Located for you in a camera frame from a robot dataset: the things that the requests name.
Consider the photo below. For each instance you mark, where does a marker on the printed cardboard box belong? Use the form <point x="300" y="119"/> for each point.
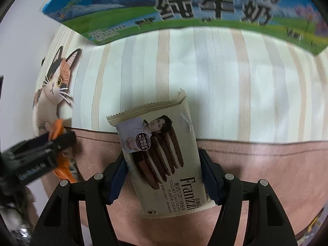
<point x="179" y="20"/>

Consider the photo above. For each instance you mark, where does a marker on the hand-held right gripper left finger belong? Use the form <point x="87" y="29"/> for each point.
<point x="116" y="180"/>

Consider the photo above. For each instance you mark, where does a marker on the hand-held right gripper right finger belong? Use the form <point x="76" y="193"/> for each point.
<point x="208" y="175"/>

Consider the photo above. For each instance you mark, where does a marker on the pink blanket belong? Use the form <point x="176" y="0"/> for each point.
<point x="269" y="171"/>

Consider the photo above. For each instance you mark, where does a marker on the orange snack packet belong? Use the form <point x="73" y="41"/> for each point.
<point x="64" y="169"/>

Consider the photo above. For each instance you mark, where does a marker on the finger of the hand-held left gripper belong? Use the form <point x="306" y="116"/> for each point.
<point x="33" y="143"/>
<point x="64" y="139"/>

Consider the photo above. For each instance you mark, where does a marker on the striped blanket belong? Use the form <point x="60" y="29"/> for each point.
<point x="230" y="82"/>

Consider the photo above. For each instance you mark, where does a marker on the beige cookie packet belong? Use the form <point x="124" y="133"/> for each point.
<point x="164" y="158"/>

